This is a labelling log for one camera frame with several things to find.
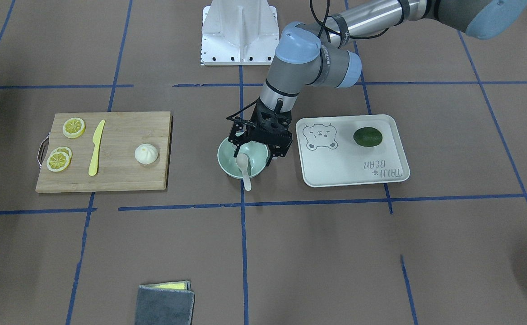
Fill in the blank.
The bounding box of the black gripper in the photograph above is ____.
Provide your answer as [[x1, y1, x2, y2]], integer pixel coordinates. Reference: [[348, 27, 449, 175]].
[[227, 102, 293, 167]]

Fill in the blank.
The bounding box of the white ceramic spoon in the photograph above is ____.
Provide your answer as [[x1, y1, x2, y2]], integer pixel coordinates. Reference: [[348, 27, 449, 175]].
[[236, 153, 252, 191]]

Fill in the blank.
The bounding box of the white steamed bun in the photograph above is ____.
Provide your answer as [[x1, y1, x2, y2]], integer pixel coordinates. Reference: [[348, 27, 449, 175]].
[[134, 144, 159, 165]]

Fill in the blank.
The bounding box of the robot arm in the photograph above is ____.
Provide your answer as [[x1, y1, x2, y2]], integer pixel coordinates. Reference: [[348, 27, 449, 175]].
[[228, 0, 527, 165]]

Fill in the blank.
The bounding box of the light green bowl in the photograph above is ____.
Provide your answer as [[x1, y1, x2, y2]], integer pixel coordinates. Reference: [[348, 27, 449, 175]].
[[217, 137, 270, 179]]

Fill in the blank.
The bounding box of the white bear tray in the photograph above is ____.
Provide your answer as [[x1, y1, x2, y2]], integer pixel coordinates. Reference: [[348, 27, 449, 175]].
[[295, 114, 410, 187]]

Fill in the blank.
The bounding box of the green avocado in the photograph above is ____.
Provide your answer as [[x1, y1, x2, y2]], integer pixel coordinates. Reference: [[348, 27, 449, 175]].
[[353, 127, 383, 147]]

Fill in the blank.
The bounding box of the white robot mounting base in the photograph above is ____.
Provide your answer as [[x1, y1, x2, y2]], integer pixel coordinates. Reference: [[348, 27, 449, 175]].
[[200, 0, 280, 66]]

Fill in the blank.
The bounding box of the bamboo cutting board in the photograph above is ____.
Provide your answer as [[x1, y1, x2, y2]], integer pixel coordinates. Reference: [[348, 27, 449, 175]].
[[36, 111, 173, 193]]

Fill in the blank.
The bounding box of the yellow plastic knife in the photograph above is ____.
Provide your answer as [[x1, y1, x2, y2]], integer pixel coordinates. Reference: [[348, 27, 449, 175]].
[[88, 120, 106, 176]]

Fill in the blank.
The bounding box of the grey folded cloth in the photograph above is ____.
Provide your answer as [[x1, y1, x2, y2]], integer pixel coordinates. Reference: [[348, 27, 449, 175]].
[[135, 280, 195, 325]]

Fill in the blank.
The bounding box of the lemon slice single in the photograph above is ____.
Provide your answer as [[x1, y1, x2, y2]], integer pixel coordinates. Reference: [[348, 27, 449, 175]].
[[62, 117, 85, 139]]

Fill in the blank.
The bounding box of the lemon slice bottom stacked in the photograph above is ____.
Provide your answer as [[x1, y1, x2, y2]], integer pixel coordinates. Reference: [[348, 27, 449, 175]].
[[51, 146, 73, 159]]

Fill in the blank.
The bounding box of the lemon slice stacked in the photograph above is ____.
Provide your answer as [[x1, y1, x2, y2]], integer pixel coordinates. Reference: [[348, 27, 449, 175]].
[[47, 151, 71, 172], [51, 146, 73, 159]]

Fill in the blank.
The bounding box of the lemon slice top stacked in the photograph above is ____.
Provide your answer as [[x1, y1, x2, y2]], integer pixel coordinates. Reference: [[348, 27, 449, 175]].
[[47, 151, 71, 172]]

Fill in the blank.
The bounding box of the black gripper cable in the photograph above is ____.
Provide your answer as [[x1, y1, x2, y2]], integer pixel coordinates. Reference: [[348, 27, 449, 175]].
[[226, 0, 390, 122]]

